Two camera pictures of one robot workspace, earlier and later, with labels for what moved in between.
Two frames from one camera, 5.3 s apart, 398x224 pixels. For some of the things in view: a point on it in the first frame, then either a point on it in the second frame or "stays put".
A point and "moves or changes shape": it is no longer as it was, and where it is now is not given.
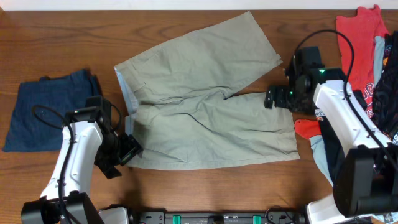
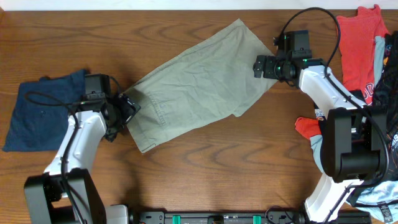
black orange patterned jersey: [384, 101] stays put
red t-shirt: [357, 35] stays put
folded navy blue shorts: [41, 107] stays put
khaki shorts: [179, 109] moves or changes shape
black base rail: [189, 217] stays put
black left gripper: [131, 147] to [129, 107]
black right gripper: [281, 90] to [268, 71]
